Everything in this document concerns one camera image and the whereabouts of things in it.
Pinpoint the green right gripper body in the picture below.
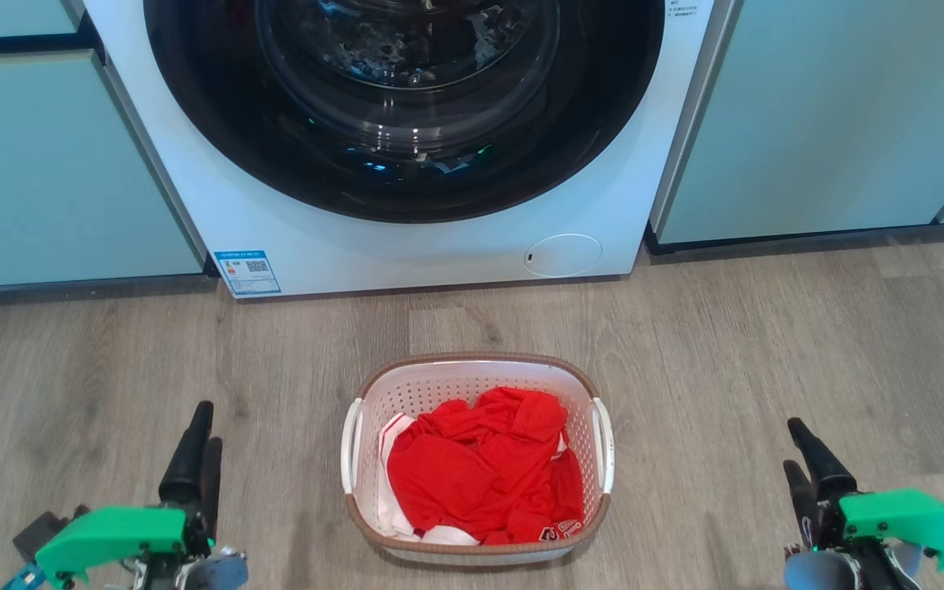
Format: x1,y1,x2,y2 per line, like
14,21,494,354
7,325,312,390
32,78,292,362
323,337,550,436
811,488,944,574

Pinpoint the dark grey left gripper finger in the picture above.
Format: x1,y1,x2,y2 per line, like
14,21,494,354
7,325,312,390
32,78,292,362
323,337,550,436
199,438,224,539
158,401,216,506

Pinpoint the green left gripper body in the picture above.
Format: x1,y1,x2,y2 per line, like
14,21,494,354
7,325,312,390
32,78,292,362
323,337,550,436
34,500,214,588

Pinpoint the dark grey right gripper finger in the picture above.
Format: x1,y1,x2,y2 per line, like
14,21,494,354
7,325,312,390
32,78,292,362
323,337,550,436
783,460,819,547
787,417,857,502

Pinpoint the white laundry basket brown rim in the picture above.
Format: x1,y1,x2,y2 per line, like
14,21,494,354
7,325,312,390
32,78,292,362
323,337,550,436
340,352,616,567

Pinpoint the blue energy label sticker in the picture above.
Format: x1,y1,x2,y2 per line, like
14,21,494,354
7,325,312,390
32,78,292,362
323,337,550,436
213,250,283,298

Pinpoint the dark cabinet plinth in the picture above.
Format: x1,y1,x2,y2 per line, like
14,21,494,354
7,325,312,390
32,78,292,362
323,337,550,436
0,273,220,306
642,218,944,256

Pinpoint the red garment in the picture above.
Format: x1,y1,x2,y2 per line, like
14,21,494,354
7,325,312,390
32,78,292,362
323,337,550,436
387,386,586,547

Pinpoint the white front-load washing machine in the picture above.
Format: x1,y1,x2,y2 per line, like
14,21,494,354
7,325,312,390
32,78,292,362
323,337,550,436
83,0,719,300

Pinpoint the large teal cabinet door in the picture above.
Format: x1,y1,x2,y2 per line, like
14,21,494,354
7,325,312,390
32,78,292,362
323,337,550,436
0,50,207,290
651,0,944,246

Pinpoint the round white filter cover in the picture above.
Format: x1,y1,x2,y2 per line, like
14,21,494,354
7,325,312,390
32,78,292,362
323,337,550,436
523,234,604,279

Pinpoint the black round washer door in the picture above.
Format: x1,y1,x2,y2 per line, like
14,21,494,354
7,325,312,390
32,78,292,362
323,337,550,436
143,0,667,224

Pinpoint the small teal cabinet drawer front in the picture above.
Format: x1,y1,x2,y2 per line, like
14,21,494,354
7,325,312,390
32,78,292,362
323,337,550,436
0,0,85,42

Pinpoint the blue cable connector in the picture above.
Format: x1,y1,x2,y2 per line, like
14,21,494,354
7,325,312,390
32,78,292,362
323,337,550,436
0,564,48,590

